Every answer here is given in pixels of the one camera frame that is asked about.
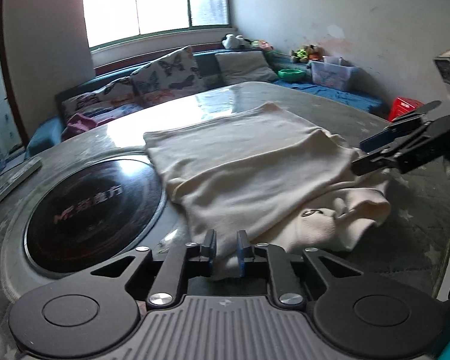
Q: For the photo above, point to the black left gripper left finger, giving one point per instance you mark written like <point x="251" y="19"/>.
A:
<point x="90" y="312"/>

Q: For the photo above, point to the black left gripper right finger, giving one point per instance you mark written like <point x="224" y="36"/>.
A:
<point x="366" y="315"/>

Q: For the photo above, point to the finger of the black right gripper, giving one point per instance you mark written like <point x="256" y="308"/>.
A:
<point x="408" y="153"/>
<point x="401" y="126"/>

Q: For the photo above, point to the cream knit sweater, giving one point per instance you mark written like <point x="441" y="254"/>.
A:
<point x="271" y="173"/>

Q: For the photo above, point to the red plastic stool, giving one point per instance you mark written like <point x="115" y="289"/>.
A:
<point x="403" y="105"/>

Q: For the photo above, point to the clear plastic storage box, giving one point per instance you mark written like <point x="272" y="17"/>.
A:
<point x="335" y="76"/>

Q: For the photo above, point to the round black induction cooktop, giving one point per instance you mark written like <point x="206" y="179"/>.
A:
<point x="82" y="215"/>

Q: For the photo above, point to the blue corner sofa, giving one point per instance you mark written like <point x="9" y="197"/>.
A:
<point x="49" y="133"/>

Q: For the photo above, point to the yellow green plush toy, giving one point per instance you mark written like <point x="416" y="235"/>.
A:
<point x="307" y="53"/>

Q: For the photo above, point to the green plastic bowl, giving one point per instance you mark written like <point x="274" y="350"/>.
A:
<point x="291" y="75"/>

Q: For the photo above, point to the grey remote on table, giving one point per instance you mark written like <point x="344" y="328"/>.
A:
<point x="17" y="178"/>

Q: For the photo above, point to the plain grey cushion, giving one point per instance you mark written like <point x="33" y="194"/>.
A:
<point x="244" y="66"/>

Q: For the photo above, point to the white black plush toy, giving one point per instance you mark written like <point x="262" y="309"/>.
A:
<point x="235" y="42"/>

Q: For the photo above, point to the purple crumpled garment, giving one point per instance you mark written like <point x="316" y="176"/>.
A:
<point x="77" y="125"/>

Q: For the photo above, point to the low butterfly print pillow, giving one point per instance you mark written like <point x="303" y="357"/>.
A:
<point x="117" y="98"/>

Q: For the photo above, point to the large butterfly print pillow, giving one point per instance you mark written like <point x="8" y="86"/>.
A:
<point x="171" y="76"/>

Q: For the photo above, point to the window with green frame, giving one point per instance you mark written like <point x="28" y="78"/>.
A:
<point x="111" y="21"/>

